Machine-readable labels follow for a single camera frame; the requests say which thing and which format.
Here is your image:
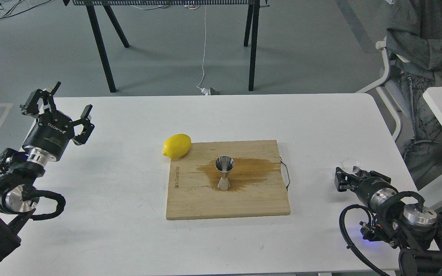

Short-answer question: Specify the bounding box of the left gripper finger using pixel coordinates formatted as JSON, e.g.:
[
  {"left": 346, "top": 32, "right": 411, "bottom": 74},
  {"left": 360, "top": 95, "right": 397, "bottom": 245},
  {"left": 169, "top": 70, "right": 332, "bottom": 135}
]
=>
[
  {"left": 71, "top": 104, "right": 95, "bottom": 145},
  {"left": 20, "top": 81, "right": 61, "bottom": 120}
]

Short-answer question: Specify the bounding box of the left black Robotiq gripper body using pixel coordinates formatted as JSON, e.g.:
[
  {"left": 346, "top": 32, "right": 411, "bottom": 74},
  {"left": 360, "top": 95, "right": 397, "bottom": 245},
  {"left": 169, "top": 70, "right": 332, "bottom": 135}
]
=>
[{"left": 22, "top": 112, "right": 75, "bottom": 161}]

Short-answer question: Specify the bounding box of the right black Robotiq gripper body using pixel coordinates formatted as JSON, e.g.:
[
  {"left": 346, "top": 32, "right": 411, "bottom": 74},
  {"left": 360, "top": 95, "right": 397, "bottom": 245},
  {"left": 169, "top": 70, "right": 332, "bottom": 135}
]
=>
[{"left": 354, "top": 171, "right": 398, "bottom": 211}]

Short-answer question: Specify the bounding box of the small clear glass beaker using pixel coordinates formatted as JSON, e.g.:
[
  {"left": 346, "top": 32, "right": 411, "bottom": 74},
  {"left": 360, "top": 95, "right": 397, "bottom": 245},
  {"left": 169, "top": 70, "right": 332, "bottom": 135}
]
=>
[{"left": 340, "top": 158, "right": 361, "bottom": 175}]

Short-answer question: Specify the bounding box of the steel double jigger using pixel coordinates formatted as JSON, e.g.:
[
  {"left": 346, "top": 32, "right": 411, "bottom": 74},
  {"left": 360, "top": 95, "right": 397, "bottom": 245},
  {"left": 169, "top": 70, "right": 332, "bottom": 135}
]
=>
[{"left": 214, "top": 156, "right": 234, "bottom": 191}]

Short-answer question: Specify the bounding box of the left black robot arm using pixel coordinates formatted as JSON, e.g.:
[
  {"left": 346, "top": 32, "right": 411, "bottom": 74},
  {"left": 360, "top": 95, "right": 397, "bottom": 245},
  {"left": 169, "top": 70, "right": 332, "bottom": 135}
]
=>
[{"left": 0, "top": 82, "right": 94, "bottom": 262}]

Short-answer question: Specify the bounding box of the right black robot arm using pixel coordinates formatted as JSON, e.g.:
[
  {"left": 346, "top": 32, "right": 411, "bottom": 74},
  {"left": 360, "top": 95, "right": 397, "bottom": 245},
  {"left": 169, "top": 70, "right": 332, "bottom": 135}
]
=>
[{"left": 335, "top": 167, "right": 442, "bottom": 276}]

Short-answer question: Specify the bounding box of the bamboo cutting board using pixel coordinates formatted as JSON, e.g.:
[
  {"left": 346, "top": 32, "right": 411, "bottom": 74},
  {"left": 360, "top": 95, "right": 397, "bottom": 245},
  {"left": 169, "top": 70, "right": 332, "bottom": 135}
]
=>
[{"left": 165, "top": 140, "right": 290, "bottom": 220}]

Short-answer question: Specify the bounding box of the yellow lemon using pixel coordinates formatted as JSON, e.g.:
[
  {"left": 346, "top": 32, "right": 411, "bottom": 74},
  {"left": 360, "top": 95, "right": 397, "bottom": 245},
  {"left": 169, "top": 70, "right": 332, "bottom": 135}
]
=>
[{"left": 162, "top": 133, "right": 191, "bottom": 159}]

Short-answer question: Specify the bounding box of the white office chair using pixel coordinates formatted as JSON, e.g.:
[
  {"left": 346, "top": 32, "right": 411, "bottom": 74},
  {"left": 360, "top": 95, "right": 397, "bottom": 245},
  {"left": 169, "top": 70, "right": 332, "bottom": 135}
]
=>
[{"left": 357, "top": 37, "right": 412, "bottom": 141}]

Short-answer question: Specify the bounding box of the white power adapter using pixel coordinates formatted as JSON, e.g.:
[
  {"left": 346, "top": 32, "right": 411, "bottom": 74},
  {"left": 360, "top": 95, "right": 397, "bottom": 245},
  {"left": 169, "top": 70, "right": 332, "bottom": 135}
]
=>
[{"left": 201, "top": 87, "right": 220, "bottom": 95}]

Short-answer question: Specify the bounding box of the person in grey jacket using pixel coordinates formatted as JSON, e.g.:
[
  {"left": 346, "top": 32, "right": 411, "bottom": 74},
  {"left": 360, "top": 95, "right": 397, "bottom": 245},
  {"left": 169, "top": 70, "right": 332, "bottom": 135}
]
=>
[{"left": 386, "top": 0, "right": 442, "bottom": 189}]

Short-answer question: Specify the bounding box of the white hanging cable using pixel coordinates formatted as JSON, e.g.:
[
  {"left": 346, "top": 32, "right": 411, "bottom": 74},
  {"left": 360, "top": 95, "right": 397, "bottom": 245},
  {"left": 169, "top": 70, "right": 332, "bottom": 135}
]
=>
[{"left": 196, "top": 5, "right": 208, "bottom": 91}]

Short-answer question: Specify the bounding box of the black metal frame table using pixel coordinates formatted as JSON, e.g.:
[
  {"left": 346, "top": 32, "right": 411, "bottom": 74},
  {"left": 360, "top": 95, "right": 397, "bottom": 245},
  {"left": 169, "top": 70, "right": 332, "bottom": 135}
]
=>
[{"left": 62, "top": 0, "right": 270, "bottom": 94}]

